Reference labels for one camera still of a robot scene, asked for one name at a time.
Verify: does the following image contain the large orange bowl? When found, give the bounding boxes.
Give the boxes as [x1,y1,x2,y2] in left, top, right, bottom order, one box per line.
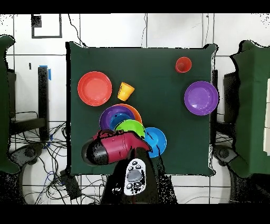
[114,103,143,125]

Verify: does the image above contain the green bowl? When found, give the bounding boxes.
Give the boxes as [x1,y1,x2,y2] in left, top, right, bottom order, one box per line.
[113,119,146,140]

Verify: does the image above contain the small translucent blue bowl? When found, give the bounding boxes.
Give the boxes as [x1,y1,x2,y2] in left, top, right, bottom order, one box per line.
[109,112,132,130]

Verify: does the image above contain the orange cup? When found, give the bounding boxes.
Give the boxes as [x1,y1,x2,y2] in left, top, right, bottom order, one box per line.
[117,81,135,101]

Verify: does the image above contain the purple bowl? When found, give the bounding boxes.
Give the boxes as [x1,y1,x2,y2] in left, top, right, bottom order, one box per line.
[99,105,136,132]
[184,80,219,116]

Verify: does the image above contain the dark green tablecloth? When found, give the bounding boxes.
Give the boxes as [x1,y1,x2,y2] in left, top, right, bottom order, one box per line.
[66,41,218,177]

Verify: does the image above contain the red shallow bowl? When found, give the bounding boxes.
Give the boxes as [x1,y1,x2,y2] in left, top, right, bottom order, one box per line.
[77,71,113,106]

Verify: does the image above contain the red cup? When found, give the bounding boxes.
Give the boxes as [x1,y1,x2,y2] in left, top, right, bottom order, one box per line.
[175,56,192,74]

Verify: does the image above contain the black metal stand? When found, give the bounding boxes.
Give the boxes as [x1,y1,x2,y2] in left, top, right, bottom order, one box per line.
[9,66,50,141]

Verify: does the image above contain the blue tape strip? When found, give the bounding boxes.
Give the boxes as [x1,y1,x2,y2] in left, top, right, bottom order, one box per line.
[39,65,52,81]

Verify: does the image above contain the black power brick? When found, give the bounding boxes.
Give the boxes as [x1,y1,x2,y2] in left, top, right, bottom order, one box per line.
[60,169,82,200]

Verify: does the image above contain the green cloth side table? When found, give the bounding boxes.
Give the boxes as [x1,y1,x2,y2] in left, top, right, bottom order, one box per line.
[228,40,270,178]
[0,34,21,174]

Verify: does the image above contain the white box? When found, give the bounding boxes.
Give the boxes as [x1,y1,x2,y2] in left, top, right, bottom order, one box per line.
[262,78,270,156]

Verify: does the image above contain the tangled floor cables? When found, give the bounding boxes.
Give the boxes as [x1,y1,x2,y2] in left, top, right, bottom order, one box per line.
[9,122,106,204]

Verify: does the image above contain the black pedestal leg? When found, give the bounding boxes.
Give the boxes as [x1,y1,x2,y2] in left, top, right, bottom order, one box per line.
[9,143,45,165]
[213,144,239,166]

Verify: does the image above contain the black floor cable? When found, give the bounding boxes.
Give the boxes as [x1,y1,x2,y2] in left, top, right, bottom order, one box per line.
[67,14,87,48]

